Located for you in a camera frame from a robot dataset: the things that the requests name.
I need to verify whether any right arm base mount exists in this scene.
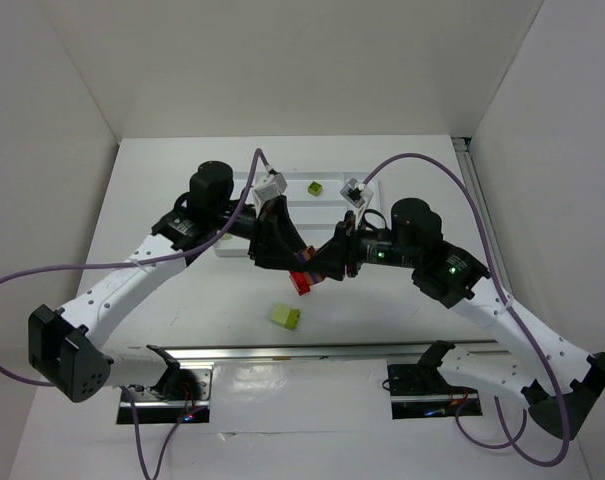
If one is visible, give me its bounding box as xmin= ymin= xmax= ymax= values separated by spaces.
xmin=382 ymin=341 xmax=482 ymax=420

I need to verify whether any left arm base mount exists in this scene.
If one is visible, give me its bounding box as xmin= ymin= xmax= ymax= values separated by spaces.
xmin=116 ymin=345 xmax=213 ymax=425

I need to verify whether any aluminium rail front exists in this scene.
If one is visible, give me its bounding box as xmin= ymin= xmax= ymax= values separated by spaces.
xmin=146 ymin=341 xmax=503 ymax=365

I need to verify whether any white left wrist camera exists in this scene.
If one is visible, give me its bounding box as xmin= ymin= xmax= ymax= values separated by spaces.
xmin=253 ymin=173 xmax=288 ymax=204

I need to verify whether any pale and lime green lego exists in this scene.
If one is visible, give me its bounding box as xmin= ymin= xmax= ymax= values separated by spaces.
xmin=269 ymin=303 xmax=301 ymax=330

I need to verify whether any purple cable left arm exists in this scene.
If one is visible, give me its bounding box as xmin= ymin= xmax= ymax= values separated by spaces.
xmin=0 ymin=148 xmax=278 ymax=480

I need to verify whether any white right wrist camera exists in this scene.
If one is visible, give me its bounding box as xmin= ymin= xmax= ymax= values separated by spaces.
xmin=340 ymin=178 xmax=374 ymax=226

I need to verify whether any red lego brick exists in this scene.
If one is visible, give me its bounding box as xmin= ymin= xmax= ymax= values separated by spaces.
xmin=289 ymin=272 xmax=313 ymax=296

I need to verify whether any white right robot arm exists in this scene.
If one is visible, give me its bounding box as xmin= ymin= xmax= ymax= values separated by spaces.
xmin=305 ymin=198 xmax=605 ymax=438

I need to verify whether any orange lego brick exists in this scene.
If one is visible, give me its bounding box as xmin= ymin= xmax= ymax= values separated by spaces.
xmin=295 ymin=244 xmax=326 ymax=286

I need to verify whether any aluminium rail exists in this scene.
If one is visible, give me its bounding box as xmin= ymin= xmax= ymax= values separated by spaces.
xmin=146 ymin=341 xmax=503 ymax=365
xmin=451 ymin=137 xmax=513 ymax=294

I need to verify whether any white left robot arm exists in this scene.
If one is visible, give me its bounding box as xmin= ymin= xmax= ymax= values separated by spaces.
xmin=28 ymin=161 xmax=287 ymax=403

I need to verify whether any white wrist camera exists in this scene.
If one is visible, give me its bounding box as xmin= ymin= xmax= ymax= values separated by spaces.
xmin=253 ymin=173 xmax=288 ymax=204
xmin=340 ymin=178 xmax=374 ymax=226

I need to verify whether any white divided sorting tray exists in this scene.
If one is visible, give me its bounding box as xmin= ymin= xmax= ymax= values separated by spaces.
xmin=213 ymin=172 xmax=381 ymax=257

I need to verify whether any aluminium rail right side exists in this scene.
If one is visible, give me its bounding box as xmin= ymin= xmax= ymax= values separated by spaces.
xmin=451 ymin=137 xmax=513 ymax=294

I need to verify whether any dark green square lego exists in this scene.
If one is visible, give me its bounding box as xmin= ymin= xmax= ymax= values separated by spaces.
xmin=307 ymin=181 xmax=323 ymax=197

